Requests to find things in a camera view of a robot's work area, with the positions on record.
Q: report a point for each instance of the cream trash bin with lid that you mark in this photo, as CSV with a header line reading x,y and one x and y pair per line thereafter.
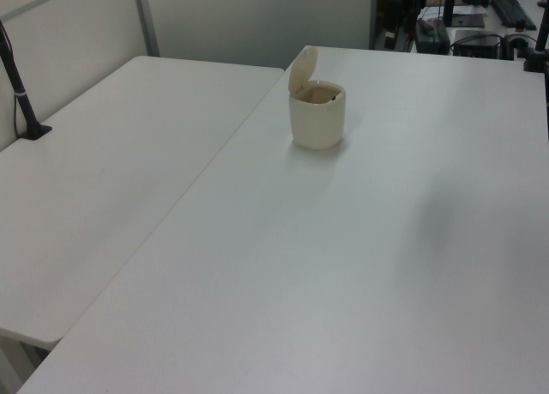
x,y
316,123

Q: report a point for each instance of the black electronics box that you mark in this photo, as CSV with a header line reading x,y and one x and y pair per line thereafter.
x,y
476,42

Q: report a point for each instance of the black monitor stand pole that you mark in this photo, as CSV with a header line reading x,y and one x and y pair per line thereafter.
x,y
450,1

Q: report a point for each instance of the white device with black knob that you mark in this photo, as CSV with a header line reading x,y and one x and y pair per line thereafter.
x,y
518,38

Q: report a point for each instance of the black flat pad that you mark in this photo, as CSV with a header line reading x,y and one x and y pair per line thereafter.
x,y
468,20

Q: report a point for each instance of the black clamped camera pole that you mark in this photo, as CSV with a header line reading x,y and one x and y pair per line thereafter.
x,y
541,38

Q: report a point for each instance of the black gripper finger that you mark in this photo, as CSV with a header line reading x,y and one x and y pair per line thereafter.
x,y
388,40
393,40

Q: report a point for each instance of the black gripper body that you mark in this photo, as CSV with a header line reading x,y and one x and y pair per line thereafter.
x,y
393,13

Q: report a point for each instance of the black keyboard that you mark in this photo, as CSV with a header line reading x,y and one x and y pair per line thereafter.
x,y
512,10

